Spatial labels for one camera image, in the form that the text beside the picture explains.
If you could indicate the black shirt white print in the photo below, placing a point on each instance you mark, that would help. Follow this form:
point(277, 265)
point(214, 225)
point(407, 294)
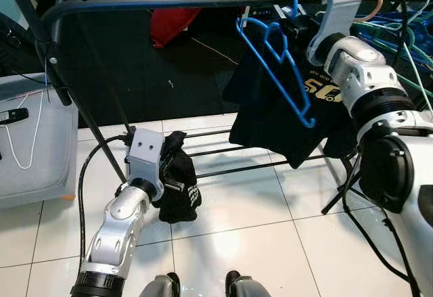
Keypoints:
point(179, 195)

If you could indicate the blue plastic hanger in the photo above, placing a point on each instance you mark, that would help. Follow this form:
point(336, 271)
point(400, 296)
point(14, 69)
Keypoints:
point(310, 120)

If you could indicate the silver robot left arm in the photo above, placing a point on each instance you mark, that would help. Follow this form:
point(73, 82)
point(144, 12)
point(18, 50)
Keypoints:
point(118, 229)

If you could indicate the pale green hanger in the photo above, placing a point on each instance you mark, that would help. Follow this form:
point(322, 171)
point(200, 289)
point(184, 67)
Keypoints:
point(406, 53)

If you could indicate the black shirt gold print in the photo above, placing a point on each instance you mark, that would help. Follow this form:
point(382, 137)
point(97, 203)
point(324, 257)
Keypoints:
point(270, 128)

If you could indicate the grey robot left foot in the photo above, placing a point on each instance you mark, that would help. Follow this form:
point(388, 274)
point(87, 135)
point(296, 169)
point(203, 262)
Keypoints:
point(159, 287)

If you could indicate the grey robot foot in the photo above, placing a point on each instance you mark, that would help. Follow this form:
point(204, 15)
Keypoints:
point(247, 285)
point(159, 287)

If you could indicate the grey ottoman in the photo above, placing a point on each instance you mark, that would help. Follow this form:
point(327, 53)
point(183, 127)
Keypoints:
point(40, 168)

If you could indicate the black metal clothes rack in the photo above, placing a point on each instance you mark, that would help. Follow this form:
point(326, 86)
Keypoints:
point(169, 1)

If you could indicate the grey robot right foot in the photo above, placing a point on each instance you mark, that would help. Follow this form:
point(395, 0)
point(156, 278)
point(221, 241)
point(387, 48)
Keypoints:
point(247, 285)

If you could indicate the black remote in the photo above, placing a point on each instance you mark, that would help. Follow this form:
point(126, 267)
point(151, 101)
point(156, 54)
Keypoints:
point(13, 116)

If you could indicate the black tripod stand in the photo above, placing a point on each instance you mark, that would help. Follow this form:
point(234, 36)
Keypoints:
point(338, 195)

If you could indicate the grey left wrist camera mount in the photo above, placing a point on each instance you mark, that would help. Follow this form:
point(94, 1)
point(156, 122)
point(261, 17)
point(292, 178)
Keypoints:
point(143, 151)

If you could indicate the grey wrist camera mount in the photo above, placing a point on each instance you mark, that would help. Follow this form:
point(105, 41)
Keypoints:
point(342, 9)
point(143, 151)

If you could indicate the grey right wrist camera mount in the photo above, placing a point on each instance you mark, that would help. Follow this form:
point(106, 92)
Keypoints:
point(342, 9)

